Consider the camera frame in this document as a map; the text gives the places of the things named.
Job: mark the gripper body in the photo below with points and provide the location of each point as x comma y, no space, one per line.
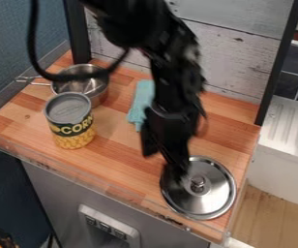
169,135

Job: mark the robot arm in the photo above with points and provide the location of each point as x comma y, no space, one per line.
156,35

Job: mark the silver pot lid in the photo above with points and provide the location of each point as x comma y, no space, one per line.
207,193

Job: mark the silver pot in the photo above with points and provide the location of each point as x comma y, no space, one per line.
83,82

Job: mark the light blue cloth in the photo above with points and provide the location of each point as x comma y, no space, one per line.
141,100

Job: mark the yellow corn can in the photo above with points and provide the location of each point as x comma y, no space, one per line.
69,120

